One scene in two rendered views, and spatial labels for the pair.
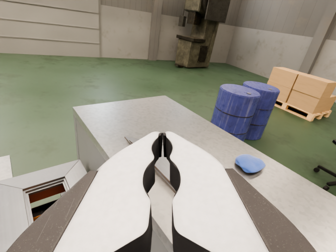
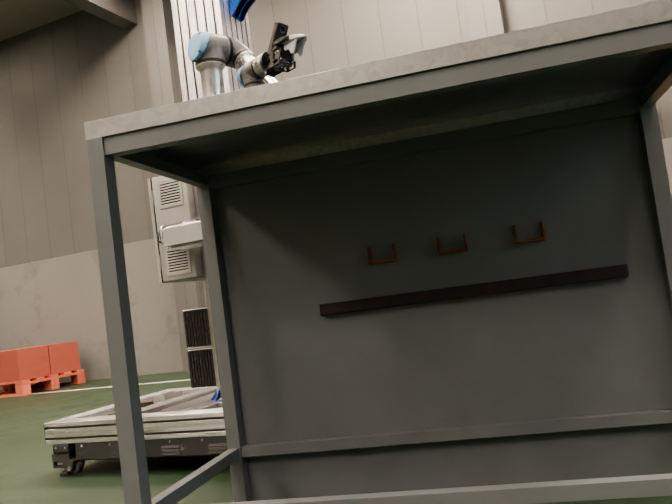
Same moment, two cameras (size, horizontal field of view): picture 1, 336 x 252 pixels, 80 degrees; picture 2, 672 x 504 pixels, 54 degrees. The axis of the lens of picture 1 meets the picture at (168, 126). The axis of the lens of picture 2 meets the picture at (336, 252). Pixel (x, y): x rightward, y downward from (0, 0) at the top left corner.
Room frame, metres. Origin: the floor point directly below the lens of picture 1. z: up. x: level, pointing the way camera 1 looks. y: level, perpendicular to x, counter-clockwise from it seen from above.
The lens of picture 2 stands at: (1.83, -1.24, 0.59)
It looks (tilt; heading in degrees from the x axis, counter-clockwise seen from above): 4 degrees up; 144
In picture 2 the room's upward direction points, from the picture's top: 8 degrees counter-clockwise
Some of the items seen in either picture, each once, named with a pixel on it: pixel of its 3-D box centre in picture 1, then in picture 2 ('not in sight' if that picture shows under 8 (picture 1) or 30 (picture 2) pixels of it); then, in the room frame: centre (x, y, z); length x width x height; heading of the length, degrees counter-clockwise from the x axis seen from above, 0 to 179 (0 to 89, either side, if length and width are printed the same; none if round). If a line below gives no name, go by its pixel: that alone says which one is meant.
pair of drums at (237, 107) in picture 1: (242, 113); not in sight; (2.89, -1.10, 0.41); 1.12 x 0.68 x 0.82; 120
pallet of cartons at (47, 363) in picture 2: not in sight; (13, 370); (-6.97, 0.25, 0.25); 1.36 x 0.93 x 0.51; 31
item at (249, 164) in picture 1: (249, 162); not in sight; (0.66, -0.34, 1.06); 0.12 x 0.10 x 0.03; 134
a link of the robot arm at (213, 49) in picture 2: not in sight; (215, 101); (-0.45, -0.05, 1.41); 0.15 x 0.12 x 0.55; 95
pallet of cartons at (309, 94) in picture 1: (299, 91); not in sight; (4.83, -2.96, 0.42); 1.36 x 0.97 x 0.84; 30
